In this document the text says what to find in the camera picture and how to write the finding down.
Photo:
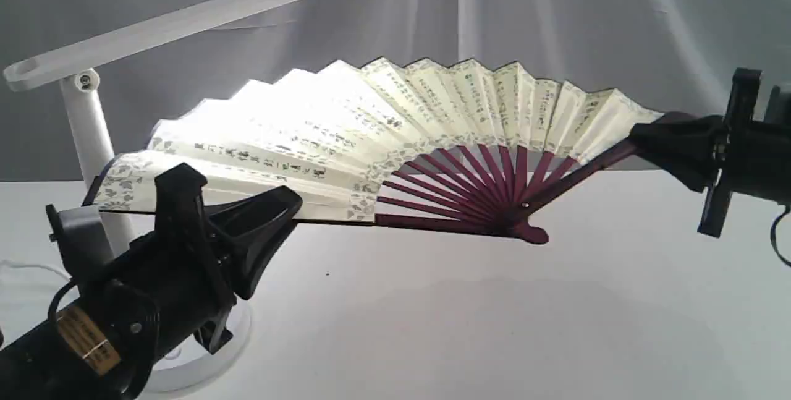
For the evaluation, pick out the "white desk lamp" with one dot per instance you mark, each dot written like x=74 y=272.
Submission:
x=74 y=69

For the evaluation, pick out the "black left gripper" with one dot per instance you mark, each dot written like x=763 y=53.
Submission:
x=171 y=285

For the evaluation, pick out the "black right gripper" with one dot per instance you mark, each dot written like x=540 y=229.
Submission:
x=730 y=154

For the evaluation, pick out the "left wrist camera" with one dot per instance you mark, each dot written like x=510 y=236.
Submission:
x=82 y=241

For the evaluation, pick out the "folding paper fan maroon ribs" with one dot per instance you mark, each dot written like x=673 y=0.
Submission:
x=422 y=146

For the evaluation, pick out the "white backdrop curtain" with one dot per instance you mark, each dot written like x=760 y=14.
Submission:
x=670 y=54

